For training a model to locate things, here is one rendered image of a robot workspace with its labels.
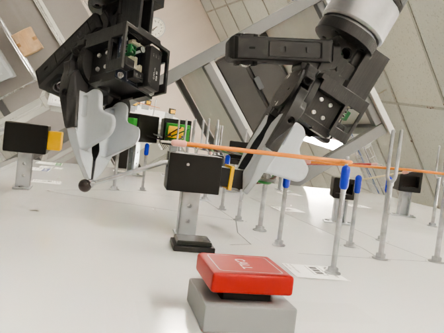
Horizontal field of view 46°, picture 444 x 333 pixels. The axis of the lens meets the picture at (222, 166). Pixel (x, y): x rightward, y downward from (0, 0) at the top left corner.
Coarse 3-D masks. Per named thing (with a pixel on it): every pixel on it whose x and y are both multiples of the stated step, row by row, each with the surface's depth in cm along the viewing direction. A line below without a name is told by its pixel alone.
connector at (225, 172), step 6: (222, 168) 56; (228, 168) 56; (222, 174) 56; (228, 174) 57; (234, 174) 57; (240, 174) 57; (222, 180) 56; (228, 180) 57; (234, 180) 57; (240, 180) 57; (234, 186) 57; (240, 186) 57
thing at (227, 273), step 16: (208, 256) 34; (224, 256) 34; (240, 256) 35; (256, 256) 35; (208, 272) 31; (224, 272) 30; (240, 272) 31; (256, 272) 31; (272, 272) 31; (224, 288) 30; (240, 288) 30; (256, 288) 31; (272, 288) 31; (288, 288) 31
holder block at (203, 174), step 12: (168, 156) 56; (180, 156) 55; (192, 156) 55; (204, 156) 55; (216, 156) 58; (168, 168) 55; (180, 168) 55; (192, 168) 55; (204, 168) 55; (216, 168) 56; (168, 180) 55; (180, 180) 55; (192, 180) 55; (204, 180) 55; (216, 180) 56; (192, 192) 55; (204, 192) 56; (216, 192) 56
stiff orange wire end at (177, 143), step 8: (176, 144) 44; (184, 144) 44; (192, 144) 44; (200, 144) 44; (208, 144) 44; (240, 152) 45; (248, 152) 45; (256, 152) 45; (264, 152) 45; (272, 152) 46; (312, 160) 47; (320, 160) 47; (328, 160) 47; (336, 160) 47; (344, 160) 47
